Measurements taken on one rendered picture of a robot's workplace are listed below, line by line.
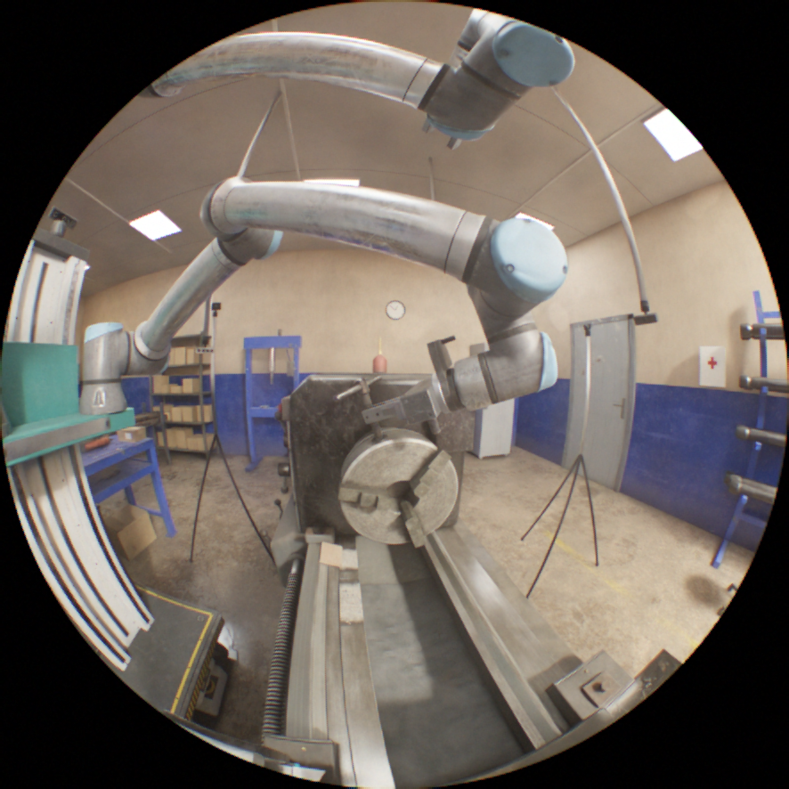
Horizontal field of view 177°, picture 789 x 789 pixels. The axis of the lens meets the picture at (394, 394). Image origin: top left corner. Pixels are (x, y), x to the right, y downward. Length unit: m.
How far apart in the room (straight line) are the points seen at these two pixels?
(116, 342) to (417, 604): 1.17
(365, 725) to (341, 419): 0.68
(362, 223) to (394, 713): 0.80
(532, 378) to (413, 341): 3.77
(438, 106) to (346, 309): 3.83
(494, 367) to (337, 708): 0.62
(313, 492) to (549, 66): 0.95
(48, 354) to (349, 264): 4.06
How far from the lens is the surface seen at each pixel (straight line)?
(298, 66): 0.45
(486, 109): 0.41
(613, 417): 3.58
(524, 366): 0.40
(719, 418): 3.13
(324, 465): 0.72
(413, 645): 0.70
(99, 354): 0.94
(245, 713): 1.48
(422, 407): 0.40
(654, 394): 3.34
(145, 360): 0.97
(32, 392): 0.96
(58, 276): 1.13
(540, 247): 0.29
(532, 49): 0.37
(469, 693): 0.66
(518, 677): 0.56
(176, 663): 1.30
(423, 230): 0.29
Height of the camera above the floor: 1.34
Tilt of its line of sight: 5 degrees down
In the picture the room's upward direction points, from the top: 1 degrees clockwise
